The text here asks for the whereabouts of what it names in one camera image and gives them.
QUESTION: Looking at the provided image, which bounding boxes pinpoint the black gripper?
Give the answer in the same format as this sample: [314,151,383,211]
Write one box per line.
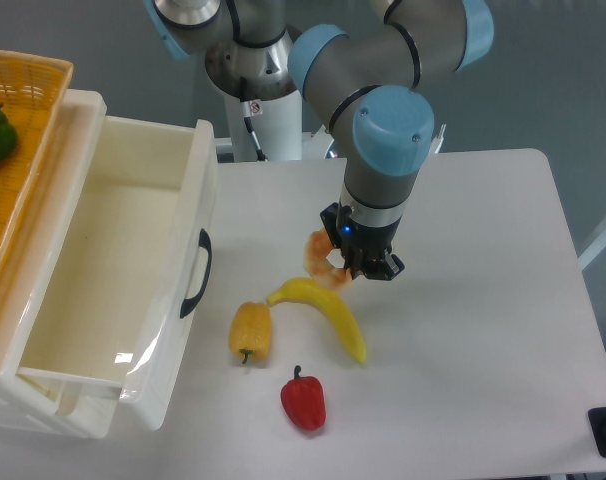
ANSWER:
[320,203,404,281]

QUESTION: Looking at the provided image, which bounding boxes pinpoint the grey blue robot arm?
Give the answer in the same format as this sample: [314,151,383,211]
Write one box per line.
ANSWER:
[145,1,494,281]

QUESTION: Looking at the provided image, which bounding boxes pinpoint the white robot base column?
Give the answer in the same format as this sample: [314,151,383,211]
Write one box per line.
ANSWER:
[205,31,302,162]

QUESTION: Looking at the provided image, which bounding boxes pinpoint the open upper white drawer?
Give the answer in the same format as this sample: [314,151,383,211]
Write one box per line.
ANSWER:
[39,117,219,438]

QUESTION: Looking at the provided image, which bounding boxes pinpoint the white drawer cabinet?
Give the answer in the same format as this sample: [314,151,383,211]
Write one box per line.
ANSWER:
[0,88,120,440]

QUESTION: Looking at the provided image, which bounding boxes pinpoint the yellow banana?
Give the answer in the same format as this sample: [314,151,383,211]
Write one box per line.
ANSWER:
[266,277,367,364]

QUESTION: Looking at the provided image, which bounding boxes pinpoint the yellow bell pepper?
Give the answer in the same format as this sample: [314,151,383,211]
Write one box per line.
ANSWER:
[228,302,272,364]

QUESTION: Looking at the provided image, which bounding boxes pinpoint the red bell pepper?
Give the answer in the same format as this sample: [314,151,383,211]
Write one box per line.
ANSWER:
[280,365,326,432]

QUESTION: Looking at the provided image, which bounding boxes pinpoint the orange wicker basket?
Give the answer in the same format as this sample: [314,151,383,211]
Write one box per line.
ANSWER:
[0,50,74,276]

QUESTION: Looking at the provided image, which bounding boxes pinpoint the black cable on column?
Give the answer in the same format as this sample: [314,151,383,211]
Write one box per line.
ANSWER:
[238,75,270,162]

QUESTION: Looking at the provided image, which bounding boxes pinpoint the black drawer handle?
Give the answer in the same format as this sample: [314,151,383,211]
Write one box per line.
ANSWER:
[179,229,213,318]

